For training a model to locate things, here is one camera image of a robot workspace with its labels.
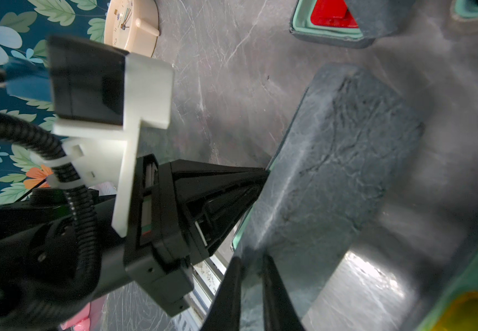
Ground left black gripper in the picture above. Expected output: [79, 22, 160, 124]
[123, 154, 269, 317]

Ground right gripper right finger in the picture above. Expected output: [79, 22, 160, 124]
[262, 255, 305, 331]

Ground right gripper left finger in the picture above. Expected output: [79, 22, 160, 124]
[200, 257, 243, 331]

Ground grey case with white glasses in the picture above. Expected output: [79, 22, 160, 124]
[236, 63, 424, 330]

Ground grey case with red glasses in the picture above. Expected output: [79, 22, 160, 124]
[289, 0, 415, 49]

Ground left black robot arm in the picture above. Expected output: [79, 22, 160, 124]
[0, 154, 269, 330]

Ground cream analog clock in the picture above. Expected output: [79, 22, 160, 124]
[104, 0, 160, 57]

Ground yellow sunglasses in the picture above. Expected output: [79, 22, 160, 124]
[431, 292, 478, 331]

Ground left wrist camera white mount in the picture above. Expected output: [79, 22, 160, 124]
[47, 35, 174, 237]

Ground black corrugated cable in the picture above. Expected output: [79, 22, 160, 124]
[0, 109, 103, 324]

